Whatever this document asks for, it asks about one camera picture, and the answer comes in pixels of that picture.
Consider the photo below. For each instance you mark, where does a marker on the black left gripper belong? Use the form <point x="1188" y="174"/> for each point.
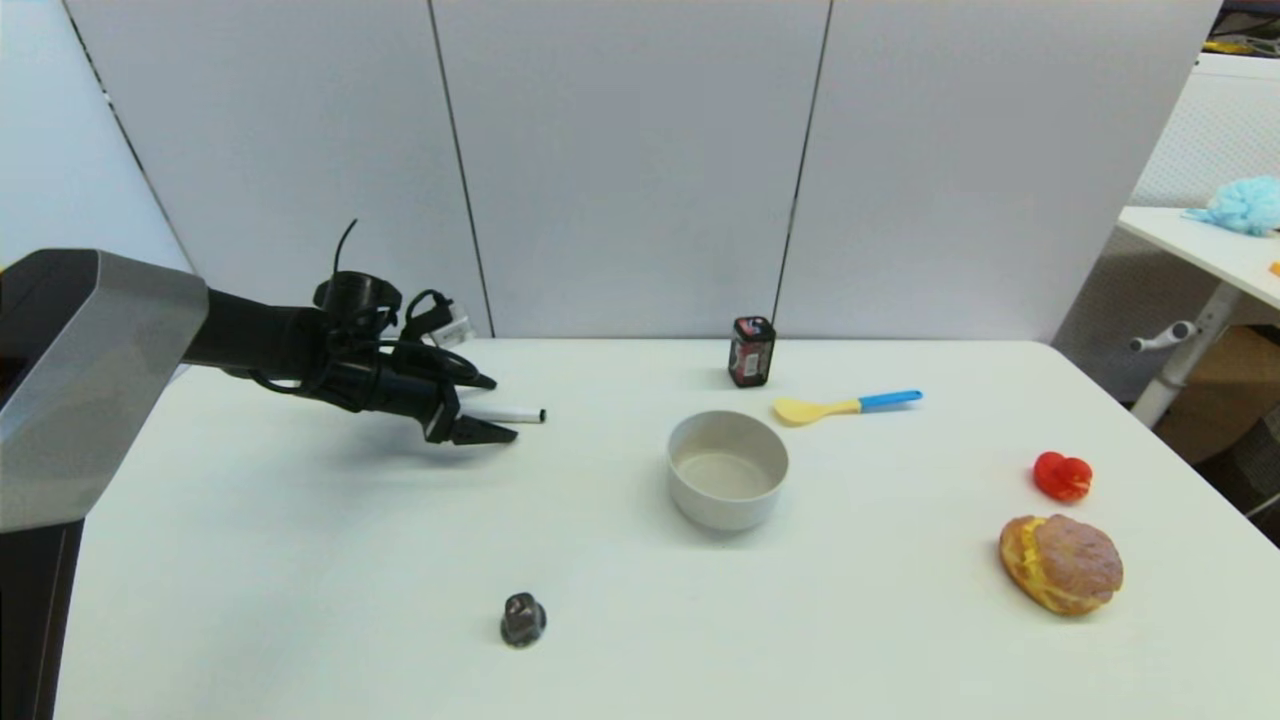
<point x="400" y="392"/>

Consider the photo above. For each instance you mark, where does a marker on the white marker with black caps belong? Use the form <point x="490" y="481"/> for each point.
<point x="515" y="414"/>

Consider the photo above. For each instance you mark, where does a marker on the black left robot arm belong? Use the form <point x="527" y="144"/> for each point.
<point x="260" y="335"/>

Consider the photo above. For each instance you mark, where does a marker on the white round bowl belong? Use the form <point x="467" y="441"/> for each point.
<point x="727" y="470"/>

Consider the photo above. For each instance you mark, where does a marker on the black and red battery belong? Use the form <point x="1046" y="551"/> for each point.
<point x="751" y="352"/>

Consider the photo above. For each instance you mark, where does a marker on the grey and black robot torso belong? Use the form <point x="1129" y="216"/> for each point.
<point x="90" y="380"/>

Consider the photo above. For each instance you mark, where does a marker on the red toy pepper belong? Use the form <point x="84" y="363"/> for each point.
<point x="1062" y="477"/>

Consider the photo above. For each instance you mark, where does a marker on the cream puff bread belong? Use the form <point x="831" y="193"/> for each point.
<point x="1062" y="565"/>

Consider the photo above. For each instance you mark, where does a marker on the white table leg with crank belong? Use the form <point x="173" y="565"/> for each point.
<point x="1185" y="350"/>

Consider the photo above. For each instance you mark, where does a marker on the brown cardboard box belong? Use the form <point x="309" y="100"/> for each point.
<point x="1225" y="395"/>

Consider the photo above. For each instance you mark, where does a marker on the white side table top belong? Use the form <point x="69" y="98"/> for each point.
<point x="1215" y="250"/>

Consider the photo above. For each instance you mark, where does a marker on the light blue fluffy cloth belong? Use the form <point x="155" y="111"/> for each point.
<point x="1245" y="205"/>

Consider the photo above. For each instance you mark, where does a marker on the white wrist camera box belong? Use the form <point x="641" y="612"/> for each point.
<point x="452" y="328"/>

